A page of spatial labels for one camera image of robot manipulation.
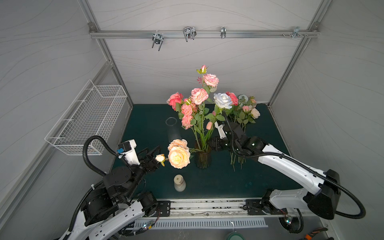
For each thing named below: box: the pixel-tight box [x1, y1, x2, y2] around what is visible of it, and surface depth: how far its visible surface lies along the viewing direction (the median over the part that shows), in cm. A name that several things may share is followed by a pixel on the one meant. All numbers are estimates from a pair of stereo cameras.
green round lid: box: [227, 232, 246, 240], surface depth 60 cm
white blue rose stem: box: [213, 93, 233, 121], surface depth 60 cm
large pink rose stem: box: [166, 91, 184, 113], surface depth 67 cm
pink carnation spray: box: [180, 98, 201, 151], surface depth 65 cm
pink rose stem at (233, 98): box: [225, 91, 239, 106], surface depth 70 cm
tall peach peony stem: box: [155, 139, 205, 169], surface depth 49 cm
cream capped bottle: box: [173, 174, 186, 192], surface depth 75 cm
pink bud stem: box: [206, 121, 213, 147], surface depth 73 cm
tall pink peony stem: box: [190, 65, 220, 152], surface depth 60 cm
